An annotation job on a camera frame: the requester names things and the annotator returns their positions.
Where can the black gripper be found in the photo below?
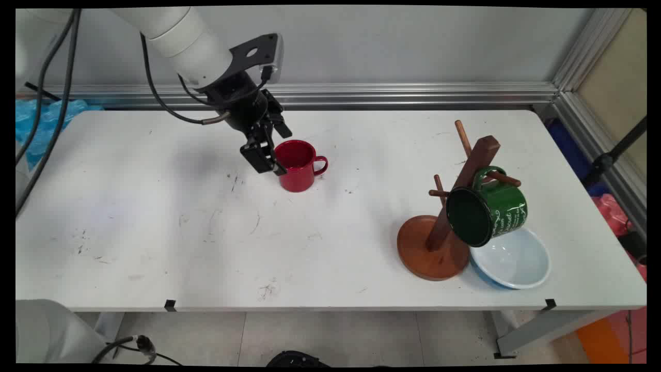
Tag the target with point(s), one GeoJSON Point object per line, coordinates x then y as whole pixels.
{"type": "Point", "coordinates": [242, 103]}

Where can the green enamel mug white print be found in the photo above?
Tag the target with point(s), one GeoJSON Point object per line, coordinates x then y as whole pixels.
{"type": "Point", "coordinates": [503, 206]}

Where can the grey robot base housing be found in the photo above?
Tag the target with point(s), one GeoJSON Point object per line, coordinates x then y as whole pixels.
{"type": "Point", "coordinates": [51, 336]}

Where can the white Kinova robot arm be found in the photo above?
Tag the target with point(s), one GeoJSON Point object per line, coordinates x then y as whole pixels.
{"type": "Point", "coordinates": [181, 36]}

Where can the red mug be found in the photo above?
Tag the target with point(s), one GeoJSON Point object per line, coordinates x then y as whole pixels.
{"type": "Point", "coordinates": [299, 175]}

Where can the black tape marker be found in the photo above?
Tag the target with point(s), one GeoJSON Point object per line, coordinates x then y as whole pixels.
{"type": "Point", "coordinates": [550, 304]}
{"type": "Point", "coordinates": [170, 305]}

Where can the wooden mug tree stand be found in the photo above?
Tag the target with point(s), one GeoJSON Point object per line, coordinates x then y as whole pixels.
{"type": "Point", "coordinates": [428, 253]}

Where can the black rounded floor object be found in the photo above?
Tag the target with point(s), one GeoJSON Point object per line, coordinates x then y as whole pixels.
{"type": "Point", "coordinates": [297, 359]}

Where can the blue plastic bag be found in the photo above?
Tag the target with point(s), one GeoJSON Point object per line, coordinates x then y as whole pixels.
{"type": "Point", "coordinates": [36, 124]}

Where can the light blue bowl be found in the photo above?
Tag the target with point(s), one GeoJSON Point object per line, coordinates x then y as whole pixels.
{"type": "Point", "coordinates": [516, 263]}

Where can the blue bin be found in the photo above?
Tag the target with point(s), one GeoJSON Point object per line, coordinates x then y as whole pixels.
{"type": "Point", "coordinates": [568, 150]}

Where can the grey table leg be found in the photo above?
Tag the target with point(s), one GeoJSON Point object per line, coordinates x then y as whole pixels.
{"type": "Point", "coordinates": [542, 330]}

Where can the black tripod pole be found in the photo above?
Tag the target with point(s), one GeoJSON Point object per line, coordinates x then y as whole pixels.
{"type": "Point", "coordinates": [614, 152]}

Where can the pink plastic bag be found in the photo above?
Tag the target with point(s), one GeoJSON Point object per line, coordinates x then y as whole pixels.
{"type": "Point", "coordinates": [609, 212]}

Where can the black tube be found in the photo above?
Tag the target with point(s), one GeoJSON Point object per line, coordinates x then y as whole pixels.
{"type": "Point", "coordinates": [634, 247]}

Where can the orange crate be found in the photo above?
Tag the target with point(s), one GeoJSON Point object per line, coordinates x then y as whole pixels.
{"type": "Point", "coordinates": [599, 341]}

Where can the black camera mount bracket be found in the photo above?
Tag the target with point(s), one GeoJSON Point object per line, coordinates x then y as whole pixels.
{"type": "Point", "coordinates": [266, 49]}

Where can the long aluminium frame rail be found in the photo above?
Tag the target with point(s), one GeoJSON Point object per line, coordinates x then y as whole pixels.
{"type": "Point", "coordinates": [413, 95]}

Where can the short aluminium frame rail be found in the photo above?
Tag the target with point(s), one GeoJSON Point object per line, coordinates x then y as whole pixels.
{"type": "Point", "coordinates": [578, 116]}

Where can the aluminium frame post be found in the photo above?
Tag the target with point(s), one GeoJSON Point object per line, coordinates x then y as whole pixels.
{"type": "Point", "coordinates": [583, 51]}

